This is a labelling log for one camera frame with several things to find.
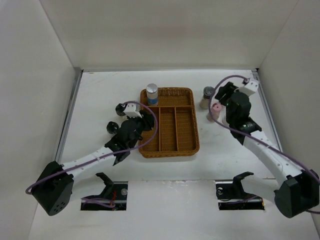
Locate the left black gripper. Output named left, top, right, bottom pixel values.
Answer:
left=127, top=111, right=155, bottom=149

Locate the black-top grinder jar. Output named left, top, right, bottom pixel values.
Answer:
left=199, top=86, right=214, bottom=110

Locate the pink-lid spice jar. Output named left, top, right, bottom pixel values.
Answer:
left=206, top=103, right=222, bottom=122

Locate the small black-cap glass jar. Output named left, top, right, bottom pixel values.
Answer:
left=115, top=103, right=128, bottom=117

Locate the blue-label silver-cap bottle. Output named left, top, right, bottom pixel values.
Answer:
left=146, top=83, right=159, bottom=106

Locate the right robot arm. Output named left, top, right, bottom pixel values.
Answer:
left=215, top=82, right=320, bottom=218

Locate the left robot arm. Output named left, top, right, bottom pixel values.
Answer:
left=29, top=109, right=158, bottom=216

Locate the brown wicker divided basket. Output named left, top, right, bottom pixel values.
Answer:
left=139, top=87, right=200, bottom=159

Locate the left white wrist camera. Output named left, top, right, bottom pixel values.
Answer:
left=123, top=103, right=142, bottom=118

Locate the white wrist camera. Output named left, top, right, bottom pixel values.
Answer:
left=238, top=78, right=260, bottom=97
left=123, top=103, right=142, bottom=118

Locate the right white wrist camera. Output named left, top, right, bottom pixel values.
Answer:
left=238, top=78, right=260, bottom=97

